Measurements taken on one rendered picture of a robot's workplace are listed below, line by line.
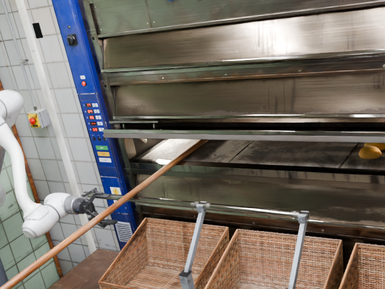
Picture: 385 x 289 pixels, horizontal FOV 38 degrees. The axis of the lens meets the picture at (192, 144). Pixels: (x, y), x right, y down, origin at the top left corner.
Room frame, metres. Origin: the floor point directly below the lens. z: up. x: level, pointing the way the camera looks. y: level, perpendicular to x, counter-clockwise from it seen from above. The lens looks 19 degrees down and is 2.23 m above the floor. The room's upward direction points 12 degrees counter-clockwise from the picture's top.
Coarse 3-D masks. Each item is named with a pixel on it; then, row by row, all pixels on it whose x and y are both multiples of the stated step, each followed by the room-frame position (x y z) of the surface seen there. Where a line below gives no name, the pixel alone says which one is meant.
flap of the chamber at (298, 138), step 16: (128, 128) 2.88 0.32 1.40; (144, 128) 2.82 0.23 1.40; (160, 128) 2.76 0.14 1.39; (176, 128) 2.70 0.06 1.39; (192, 128) 2.65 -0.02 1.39; (208, 128) 2.60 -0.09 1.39; (224, 128) 2.55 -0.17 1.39; (240, 128) 2.50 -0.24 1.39; (256, 128) 2.45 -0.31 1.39; (272, 128) 2.40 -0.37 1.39; (288, 128) 2.36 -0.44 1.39; (304, 128) 2.32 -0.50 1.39; (320, 128) 2.27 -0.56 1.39; (336, 128) 2.23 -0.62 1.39; (352, 128) 2.20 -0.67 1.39; (368, 128) 2.16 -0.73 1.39; (384, 128) 2.12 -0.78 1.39
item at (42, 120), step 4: (28, 112) 3.27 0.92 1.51; (32, 112) 3.25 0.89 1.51; (36, 112) 3.23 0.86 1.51; (40, 112) 3.24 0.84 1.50; (44, 112) 3.26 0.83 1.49; (28, 116) 3.27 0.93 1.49; (32, 116) 3.25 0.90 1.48; (40, 116) 3.23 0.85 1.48; (44, 116) 3.25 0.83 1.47; (36, 120) 3.24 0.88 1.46; (40, 120) 3.22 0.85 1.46; (44, 120) 3.25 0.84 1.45; (48, 120) 3.27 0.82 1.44; (36, 124) 3.24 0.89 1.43; (40, 124) 3.22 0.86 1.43; (44, 124) 3.24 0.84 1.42; (48, 124) 3.26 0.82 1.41
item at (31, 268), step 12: (180, 156) 2.81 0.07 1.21; (168, 168) 2.70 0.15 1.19; (132, 192) 2.46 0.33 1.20; (120, 204) 2.38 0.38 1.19; (96, 216) 2.27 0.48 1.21; (84, 228) 2.19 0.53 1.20; (72, 240) 2.12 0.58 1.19; (48, 252) 2.03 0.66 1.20; (36, 264) 1.96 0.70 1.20; (24, 276) 1.90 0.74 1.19; (0, 288) 1.82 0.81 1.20
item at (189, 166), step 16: (144, 160) 2.94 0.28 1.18; (160, 160) 2.88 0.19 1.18; (272, 176) 2.43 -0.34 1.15; (288, 176) 2.39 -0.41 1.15; (304, 176) 2.34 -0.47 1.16; (320, 176) 2.29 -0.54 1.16; (336, 176) 2.25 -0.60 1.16; (352, 176) 2.21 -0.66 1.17; (368, 176) 2.16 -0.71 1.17; (384, 176) 2.12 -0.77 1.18
